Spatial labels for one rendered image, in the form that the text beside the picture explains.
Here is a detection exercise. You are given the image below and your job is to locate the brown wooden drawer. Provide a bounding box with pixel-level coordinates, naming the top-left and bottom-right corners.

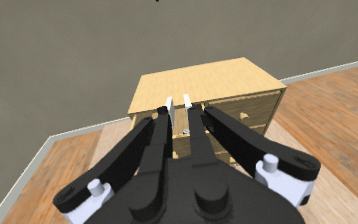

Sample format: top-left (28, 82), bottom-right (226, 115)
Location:
top-left (130, 103), bottom-right (213, 158)
top-left (208, 91), bottom-right (281, 126)
top-left (213, 124), bottom-right (266, 152)
top-left (215, 151), bottom-right (237, 164)

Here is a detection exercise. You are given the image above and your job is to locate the small wooden chest of drawers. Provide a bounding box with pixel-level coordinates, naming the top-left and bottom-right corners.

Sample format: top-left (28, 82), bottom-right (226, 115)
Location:
top-left (128, 58), bottom-right (287, 136)

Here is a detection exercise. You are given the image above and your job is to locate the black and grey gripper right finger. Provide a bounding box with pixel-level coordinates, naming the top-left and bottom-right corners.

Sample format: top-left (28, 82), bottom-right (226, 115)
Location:
top-left (183, 94), bottom-right (321, 214)

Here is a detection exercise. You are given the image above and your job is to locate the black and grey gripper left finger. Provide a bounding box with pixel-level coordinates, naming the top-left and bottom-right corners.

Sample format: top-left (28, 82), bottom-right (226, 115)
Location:
top-left (52, 97), bottom-right (175, 224)

